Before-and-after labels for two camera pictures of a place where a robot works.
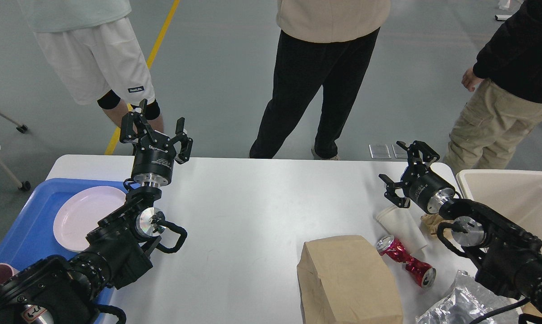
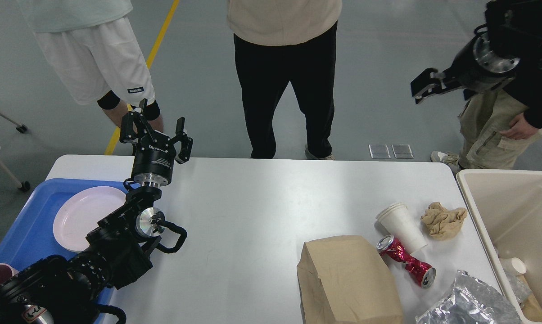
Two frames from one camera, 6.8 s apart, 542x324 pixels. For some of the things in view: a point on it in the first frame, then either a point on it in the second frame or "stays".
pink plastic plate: x=79 y=212 stays
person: x=326 y=43 -> x=278 y=42
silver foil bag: x=465 y=302 stays
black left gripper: x=153 y=163 stays
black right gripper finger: x=390 y=194 -> x=431 y=82
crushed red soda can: x=422 y=274 stays
